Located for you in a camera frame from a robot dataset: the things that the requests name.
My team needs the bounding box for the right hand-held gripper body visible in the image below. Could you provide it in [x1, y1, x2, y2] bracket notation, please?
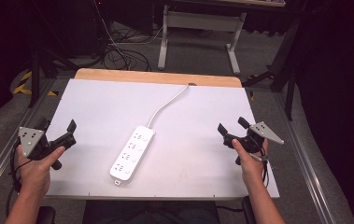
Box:
[223, 120, 285, 166]

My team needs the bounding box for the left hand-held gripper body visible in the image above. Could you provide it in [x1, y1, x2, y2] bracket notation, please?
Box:
[18, 125, 78, 171]

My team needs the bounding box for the white power strip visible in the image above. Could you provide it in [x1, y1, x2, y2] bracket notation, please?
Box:
[108, 124, 156, 187]

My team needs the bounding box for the person's left hand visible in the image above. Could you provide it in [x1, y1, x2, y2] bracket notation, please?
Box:
[16, 145, 66, 199]

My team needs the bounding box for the person's right hand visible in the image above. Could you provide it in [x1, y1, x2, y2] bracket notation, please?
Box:
[231, 138, 270, 189]

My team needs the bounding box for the yellow black floor tape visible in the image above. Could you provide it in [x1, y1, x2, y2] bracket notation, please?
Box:
[11, 70, 59, 97]

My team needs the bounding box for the black metal stand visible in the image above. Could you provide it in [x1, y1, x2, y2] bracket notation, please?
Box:
[28, 46, 80, 109]

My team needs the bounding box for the black chair armrest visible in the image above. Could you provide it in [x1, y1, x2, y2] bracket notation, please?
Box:
[241, 195, 257, 224]
[35, 205, 57, 224]

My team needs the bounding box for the black tripod stand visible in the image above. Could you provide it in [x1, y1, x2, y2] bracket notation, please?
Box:
[242, 17, 302, 121]

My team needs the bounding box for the wooden table board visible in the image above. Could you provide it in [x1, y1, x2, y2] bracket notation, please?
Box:
[74, 67, 244, 89]

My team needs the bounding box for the person's lap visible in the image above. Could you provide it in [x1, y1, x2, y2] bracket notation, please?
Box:
[81, 200, 221, 224]

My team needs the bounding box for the aluminium rail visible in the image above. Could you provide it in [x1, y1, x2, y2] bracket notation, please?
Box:
[0, 77, 57, 204]
[272, 91, 338, 224]

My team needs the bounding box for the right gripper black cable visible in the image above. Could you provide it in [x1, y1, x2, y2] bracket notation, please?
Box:
[258, 145, 272, 189]

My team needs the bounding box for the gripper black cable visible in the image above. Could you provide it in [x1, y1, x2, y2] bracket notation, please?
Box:
[258, 145, 272, 189]
[5, 139, 33, 218]

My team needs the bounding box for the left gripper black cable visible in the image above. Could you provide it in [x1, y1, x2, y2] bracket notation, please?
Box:
[5, 139, 33, 218]

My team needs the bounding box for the white power strip cable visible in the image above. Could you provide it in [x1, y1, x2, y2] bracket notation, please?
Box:
[146, 83, 191, 129]

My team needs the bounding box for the bundle of black floor cables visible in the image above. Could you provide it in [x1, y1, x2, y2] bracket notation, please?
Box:
[93, 0, 166, 73]

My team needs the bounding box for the white metal desk frame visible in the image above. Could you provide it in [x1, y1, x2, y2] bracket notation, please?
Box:
[157, 4, 248, 76]

